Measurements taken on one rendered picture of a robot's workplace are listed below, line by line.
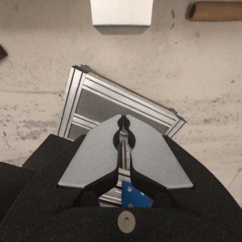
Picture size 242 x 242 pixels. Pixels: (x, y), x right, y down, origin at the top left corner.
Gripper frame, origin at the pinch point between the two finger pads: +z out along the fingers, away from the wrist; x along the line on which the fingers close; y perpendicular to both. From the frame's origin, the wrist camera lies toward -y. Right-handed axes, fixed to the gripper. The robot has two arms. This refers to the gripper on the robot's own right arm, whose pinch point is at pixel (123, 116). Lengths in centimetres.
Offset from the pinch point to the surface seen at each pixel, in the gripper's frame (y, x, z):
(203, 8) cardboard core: -27, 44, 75
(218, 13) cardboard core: -26, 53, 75
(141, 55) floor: -5, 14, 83
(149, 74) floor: 7, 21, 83
